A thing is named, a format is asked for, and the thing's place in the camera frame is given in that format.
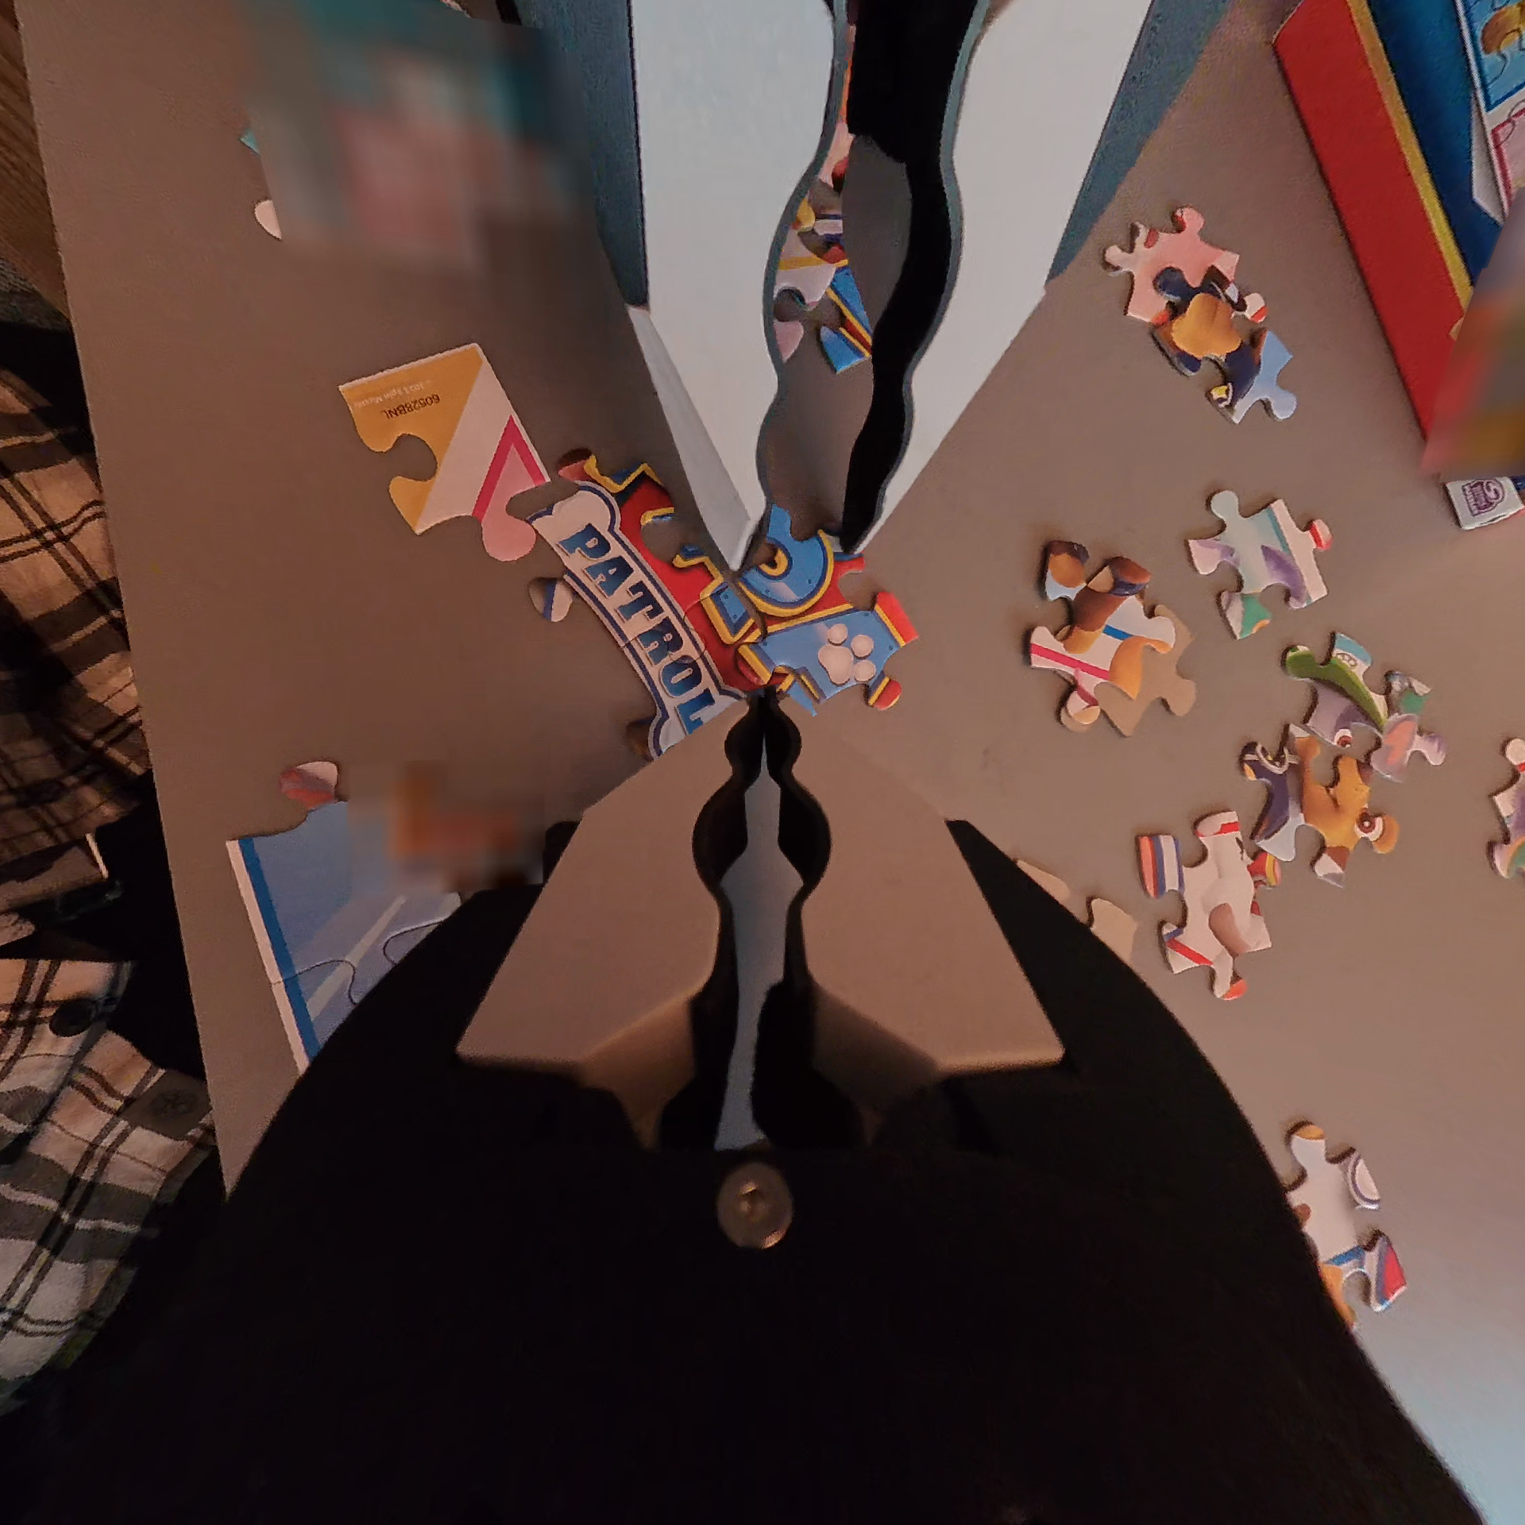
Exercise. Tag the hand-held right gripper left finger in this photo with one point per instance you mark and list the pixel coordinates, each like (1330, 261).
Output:
(596, 954)

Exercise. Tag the brown cardboard puzzle piece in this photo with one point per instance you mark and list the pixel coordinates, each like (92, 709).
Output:
(1103, 923)

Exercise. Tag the plaid clothing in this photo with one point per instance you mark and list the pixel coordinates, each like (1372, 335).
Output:
(72, 1072)

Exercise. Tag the blue paw print puzzle piece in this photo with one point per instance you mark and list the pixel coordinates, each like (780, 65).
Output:
(847, 651)

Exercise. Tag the grey desk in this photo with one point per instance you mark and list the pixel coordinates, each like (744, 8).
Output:
(299, 596)

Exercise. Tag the rainbow puzzle piece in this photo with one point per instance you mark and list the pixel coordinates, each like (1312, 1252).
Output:
(1511, 823)

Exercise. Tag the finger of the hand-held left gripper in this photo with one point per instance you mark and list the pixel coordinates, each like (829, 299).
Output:
(1025, 144)
(716, 179)

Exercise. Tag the white banner logo puzzle piece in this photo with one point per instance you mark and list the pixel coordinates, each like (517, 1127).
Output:
(691, 691)

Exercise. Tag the blue yellow zigzag puzzle piece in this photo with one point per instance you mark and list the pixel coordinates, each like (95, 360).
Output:
(849, 328)

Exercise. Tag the yellow white pink puzzle piece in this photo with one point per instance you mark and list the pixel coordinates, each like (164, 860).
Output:
(805, 257)

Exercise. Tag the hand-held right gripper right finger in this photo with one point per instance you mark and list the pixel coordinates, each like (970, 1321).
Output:
(931, 954)

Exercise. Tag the PATROL logo puzzle section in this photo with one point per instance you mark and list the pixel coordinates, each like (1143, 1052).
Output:
(596, 560)

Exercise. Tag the blue puzzle piece navy dog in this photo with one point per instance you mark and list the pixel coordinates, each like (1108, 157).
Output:
(1263, 382)

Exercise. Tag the green purple joined puzzle pieces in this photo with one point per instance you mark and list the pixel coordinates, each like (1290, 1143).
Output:
(1359, 704)

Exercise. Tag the white orange brown puzzle piece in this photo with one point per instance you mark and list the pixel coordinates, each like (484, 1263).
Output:
(1098, 644)

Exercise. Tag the orange paw navy puzzle piece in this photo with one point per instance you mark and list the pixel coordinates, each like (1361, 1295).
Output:
(1205, 328)

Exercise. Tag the white red-striped puzzle piece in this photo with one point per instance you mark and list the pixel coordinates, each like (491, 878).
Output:
(1216, 894)

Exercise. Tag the brown dog navy puzzle piece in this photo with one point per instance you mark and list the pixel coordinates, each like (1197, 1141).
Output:
(1323, 811)

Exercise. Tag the white purple teal puzzle piece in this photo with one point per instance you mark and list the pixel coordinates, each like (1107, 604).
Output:
(1263, 560)

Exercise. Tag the blue sky puzzle section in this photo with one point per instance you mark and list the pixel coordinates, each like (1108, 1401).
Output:
(310, 941)

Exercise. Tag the yellow pink corner puzzle piece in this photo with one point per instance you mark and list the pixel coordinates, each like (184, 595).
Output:
(442, 442)

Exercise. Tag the pink badge puzzle piece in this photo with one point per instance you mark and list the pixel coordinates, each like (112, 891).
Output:
(1168, 257)

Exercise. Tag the red puzzle box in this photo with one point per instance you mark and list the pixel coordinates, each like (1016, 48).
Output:
(1359, 179)

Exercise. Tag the tan face-down puzzle piece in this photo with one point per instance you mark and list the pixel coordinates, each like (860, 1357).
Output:
(1163, 691)

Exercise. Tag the teal husky dog puzzle section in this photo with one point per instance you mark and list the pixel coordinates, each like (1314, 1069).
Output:
(268, 221)

